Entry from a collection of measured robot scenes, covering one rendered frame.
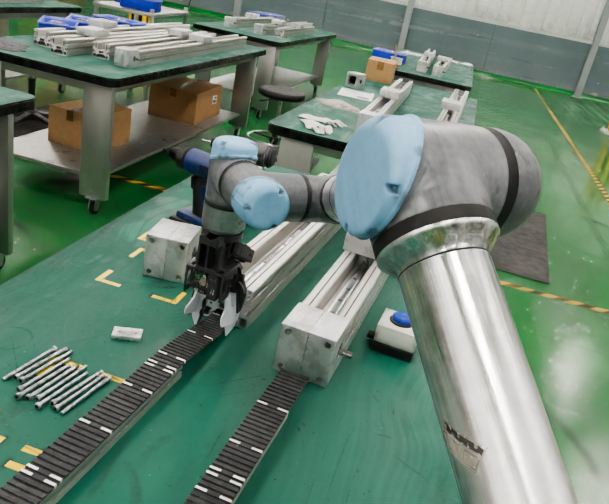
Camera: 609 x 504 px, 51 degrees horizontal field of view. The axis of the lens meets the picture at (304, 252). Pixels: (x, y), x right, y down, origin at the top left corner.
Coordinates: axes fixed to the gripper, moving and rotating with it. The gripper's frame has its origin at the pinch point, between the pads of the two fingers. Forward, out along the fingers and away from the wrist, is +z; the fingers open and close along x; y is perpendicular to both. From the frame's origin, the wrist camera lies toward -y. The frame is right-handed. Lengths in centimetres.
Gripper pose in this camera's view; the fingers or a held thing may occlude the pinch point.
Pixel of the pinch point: (213, 322)
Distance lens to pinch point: 119.4
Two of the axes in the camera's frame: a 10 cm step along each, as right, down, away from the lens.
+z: -1.9, 9.0, 4.0
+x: 9.3, 2.9, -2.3
